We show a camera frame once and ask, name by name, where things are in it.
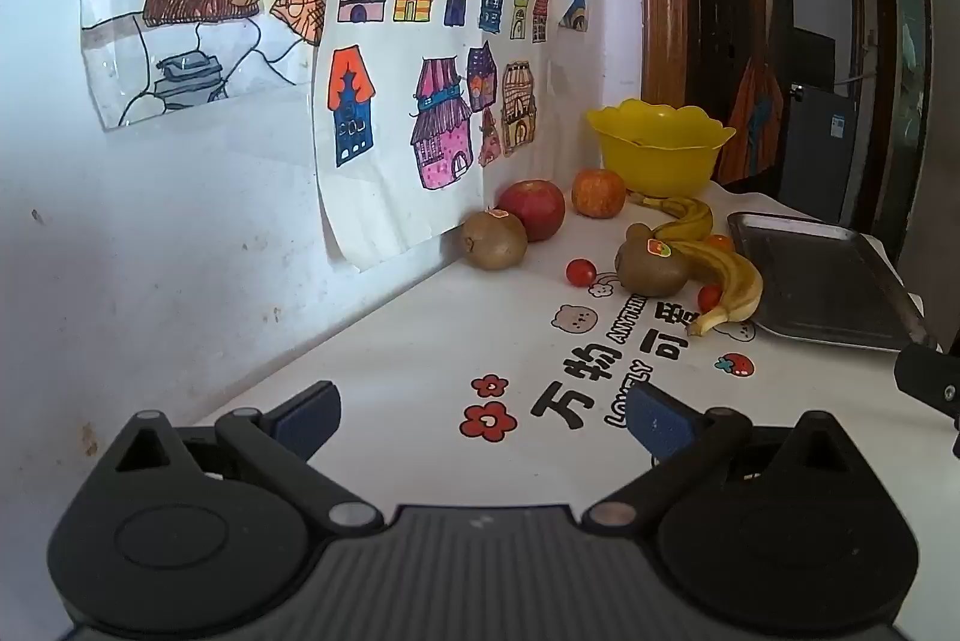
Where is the metal tray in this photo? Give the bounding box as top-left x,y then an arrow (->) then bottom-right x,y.
727,211 -> 938,353

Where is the orange dress figure poster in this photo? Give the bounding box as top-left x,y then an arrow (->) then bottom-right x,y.
716,0 -> 788,185

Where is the yellow plastic bowl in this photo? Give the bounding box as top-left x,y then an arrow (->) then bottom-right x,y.
585,98 -> 737,197

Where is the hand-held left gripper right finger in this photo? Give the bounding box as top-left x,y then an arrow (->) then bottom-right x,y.
583,382 -> 862,535

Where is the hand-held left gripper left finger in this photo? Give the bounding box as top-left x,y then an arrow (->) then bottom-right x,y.
105,381 -> 385,533

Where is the orange striped apple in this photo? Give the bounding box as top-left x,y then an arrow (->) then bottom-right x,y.
571,167 -> 627,218

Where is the grey cabinet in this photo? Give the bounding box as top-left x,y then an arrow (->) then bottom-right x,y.
780,82 -> 860,222

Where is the red apple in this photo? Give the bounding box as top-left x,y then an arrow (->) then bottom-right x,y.
499,179 -> 566,242

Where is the white printed tablecloth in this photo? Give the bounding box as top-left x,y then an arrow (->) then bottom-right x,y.
180,180 -> 960,514

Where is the coloured houses drawing sheet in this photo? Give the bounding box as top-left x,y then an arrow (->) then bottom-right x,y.
313,0 -> 575,271

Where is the brown inner door frame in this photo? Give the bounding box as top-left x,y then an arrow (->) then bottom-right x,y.
855,0 -> 931,237

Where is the brown kiwi with sticker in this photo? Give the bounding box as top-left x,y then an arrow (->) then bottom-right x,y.
615,238 -> 691,297
460,207 -> 529,272

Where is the black box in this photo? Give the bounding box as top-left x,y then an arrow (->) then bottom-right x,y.
791,30 -> 837,88

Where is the yellow banana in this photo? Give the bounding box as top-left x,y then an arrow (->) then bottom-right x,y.
667,240 -> 764,337
628,191 -> 715,245

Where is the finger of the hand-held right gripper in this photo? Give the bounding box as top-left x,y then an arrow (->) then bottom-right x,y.
894,341 -> 960,436

